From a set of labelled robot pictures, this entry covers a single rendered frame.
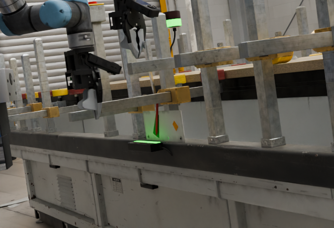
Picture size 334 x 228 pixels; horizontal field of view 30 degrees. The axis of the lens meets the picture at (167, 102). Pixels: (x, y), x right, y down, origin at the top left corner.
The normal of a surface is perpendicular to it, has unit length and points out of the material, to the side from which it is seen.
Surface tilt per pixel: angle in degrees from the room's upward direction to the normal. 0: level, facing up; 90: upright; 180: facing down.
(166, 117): 90
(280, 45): 90
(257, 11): 90
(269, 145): 90
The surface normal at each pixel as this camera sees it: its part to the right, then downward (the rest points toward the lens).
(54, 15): -0.32, 0.10
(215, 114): 0.48, -0.02
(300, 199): -0.86, 0.14
